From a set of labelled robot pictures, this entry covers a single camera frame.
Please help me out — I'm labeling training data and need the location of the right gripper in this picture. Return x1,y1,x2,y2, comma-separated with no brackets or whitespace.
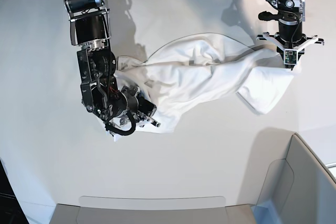
104,86,161,136

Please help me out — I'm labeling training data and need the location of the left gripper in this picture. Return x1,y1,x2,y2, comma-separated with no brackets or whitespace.
257,18,324,70

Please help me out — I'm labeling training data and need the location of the white printed t-shirt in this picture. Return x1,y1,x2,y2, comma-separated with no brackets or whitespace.
115,33,301,133

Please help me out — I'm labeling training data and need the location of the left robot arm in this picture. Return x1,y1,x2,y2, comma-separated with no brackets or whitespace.
257,0,324,70

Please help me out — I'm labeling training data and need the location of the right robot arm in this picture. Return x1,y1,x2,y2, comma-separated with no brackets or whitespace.
63,0,160,136

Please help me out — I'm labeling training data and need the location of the grey box at right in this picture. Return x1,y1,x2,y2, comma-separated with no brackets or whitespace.
252,134,335,223

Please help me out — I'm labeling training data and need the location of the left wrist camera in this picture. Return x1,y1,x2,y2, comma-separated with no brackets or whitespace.
283,49,298,66

